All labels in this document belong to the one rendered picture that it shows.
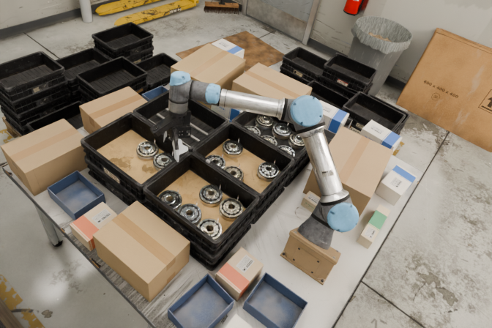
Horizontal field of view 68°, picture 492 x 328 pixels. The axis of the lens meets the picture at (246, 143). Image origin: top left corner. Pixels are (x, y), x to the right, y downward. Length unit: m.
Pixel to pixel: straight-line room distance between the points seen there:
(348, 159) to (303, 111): 0.61
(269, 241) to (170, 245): 0.48
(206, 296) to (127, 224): 0.42
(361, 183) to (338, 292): 0.50
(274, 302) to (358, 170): 0.75
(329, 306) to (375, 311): 0.94
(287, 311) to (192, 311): 0.37
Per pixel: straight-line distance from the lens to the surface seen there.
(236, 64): 2.37
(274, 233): 1.74
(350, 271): 1.76
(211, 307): 1.54
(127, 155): 1.82
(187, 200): 1.63
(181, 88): 1.39
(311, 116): 1.35
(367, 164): 1.92
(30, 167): 1.82
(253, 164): 1.80
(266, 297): 1.58
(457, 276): 3.00
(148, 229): 1.51
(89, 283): 2.41
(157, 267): 1.43
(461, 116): 4.18
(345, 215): 1.41
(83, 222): 1.68
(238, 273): 1.53
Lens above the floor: 2.13
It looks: 43 degrees down
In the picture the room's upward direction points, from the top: 11 degrees clockwise
